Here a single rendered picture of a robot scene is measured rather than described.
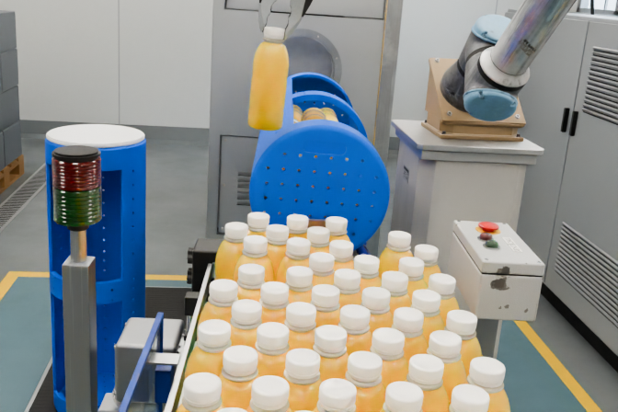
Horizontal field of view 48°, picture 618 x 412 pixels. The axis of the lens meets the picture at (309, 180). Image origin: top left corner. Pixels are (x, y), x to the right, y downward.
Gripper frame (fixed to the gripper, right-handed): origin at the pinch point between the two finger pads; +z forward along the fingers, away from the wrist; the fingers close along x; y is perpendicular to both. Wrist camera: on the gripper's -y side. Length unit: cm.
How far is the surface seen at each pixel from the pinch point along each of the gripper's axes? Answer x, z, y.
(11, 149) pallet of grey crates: 148, 208, 330
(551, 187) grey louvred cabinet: -161, 72, 194
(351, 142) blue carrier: -20.9, 15.7, -2.9
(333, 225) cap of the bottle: -19.9, 25.6, -21.2
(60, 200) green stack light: 21, 21, -48
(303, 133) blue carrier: -11.2, 17.1, -2.9
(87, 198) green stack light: 18, 20, -47
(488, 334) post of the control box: -50, 32, -31
